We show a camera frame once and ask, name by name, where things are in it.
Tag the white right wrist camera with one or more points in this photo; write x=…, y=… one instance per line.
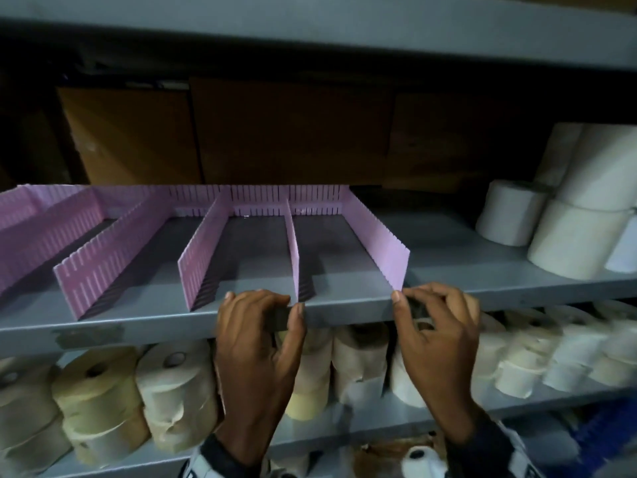
x=423, y=465

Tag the row of white paper rolls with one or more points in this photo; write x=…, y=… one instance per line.
x=174, y=393

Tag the orange-brown cardboard box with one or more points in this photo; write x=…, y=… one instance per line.
x=129, y=139

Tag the brown paper package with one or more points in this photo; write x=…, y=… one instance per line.
x=383, y=453

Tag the black left wristband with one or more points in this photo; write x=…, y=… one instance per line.
x=219, y=462

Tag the brown cardboard box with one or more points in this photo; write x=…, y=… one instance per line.
x=458, y=144
x=288, y=134

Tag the blue perforated rack post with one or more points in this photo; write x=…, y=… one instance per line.
x=607, y=428

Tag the person's left hand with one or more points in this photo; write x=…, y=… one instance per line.
x=254, y=373

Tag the black wristband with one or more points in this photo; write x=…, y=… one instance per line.
x=219, y=462
x=492, y=453

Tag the stack of white paper rolls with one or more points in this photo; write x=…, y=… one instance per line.
x=577, y=243

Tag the black right wristband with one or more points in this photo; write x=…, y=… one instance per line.
x=492, y=453

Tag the person's right hand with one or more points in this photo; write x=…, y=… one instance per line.
x=443, y=353

